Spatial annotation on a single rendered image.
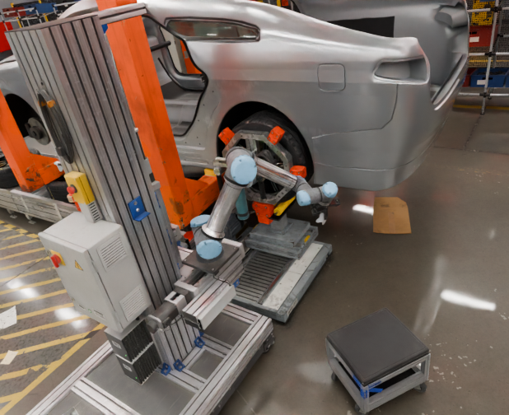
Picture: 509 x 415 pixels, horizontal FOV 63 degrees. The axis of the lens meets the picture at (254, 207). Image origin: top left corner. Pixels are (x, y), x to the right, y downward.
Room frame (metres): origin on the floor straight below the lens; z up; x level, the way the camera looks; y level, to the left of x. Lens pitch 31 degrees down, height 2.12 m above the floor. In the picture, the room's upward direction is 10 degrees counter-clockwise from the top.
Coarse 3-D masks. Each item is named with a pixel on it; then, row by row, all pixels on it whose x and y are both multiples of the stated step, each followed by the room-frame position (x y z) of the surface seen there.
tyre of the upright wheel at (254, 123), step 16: (256, 112) 2.96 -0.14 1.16; (272, 112) 2.85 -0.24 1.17; (240, 128) 2.79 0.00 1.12; (256, 128) 2.72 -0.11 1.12; (272, 128) 2.64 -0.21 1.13; (288, 128) 2.66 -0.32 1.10; (288, 144) 2.58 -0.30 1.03; (304, 144) 2.63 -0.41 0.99; (304, 160) 2.56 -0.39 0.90; (256, 192) 2.77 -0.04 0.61; (288, 192) 2.60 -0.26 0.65
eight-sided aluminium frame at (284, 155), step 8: (240, 136) 2.70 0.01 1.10; (248, 136) 2.66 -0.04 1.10; (256, 136) 2.62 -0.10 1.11; (264, 136) 2.58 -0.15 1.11; (232, 144) 2.75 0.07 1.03; (272, 144) 2.56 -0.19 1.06; (280, 144) 2.58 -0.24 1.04; (224, 152) 2.80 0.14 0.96; (280, 152) 2.52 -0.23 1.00; (288, 152) 2.55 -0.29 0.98; (288, 160) 2.50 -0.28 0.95; (288, 168) 2.49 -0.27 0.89; (248, 192) 2.77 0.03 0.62; (280, 192) 2.55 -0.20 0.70; (256, 200) 2.68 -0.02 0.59; (272, 200) 2.59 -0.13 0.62
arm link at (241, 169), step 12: (228, 156) 1.75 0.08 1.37; (240, 156) 1.68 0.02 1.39; (228, 168) 1.68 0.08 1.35; (240, 168) 1.64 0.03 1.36; (252, 168) 1.65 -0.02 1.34; (228, 180) 1.65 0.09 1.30; (240, 180) 1.63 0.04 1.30; (228, 192) 1.65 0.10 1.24; (216, 204) 1.67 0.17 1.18; (228, 204) 1.65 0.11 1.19; (216, 216) 1.65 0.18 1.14; (228, 216) 1.65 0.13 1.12; (204, 228) 1.65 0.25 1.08; (216, 228) 1.63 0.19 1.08; (204, 240) 1.61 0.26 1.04; (216, 240) 1.61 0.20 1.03; (204, 252) 1.60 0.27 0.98; (216, 252) 1.61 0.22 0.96
